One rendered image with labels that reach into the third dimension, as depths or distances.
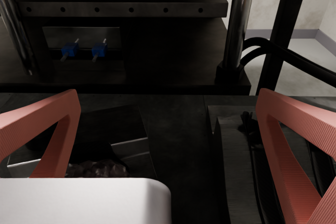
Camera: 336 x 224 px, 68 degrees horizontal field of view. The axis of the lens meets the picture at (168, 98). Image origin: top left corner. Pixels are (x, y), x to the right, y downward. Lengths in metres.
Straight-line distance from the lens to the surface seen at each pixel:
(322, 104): 0.90
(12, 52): 1.30
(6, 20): 1.00
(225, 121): 0.52
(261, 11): 3.29
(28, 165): 0.54
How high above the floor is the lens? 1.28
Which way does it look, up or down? 37 degrees down
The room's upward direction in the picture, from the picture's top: straight up
